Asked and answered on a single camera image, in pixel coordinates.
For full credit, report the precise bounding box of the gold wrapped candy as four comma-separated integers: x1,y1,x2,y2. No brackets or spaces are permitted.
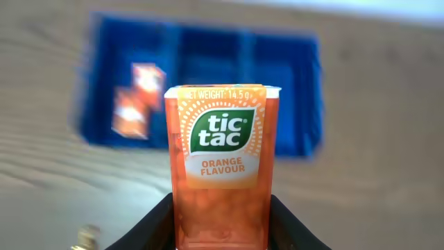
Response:
70,224,102,250

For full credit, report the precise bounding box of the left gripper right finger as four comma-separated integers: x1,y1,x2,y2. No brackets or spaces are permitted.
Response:
268,194,332,250

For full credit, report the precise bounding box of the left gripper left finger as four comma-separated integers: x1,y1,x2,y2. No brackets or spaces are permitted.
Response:
103,192,176,250

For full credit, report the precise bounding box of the orange candy box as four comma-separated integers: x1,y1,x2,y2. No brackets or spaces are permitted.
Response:
164,83,282,250
131,62,167,112
110,86,152,140

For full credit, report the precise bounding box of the blue tray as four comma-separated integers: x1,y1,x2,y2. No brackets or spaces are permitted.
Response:
76,12,325,160

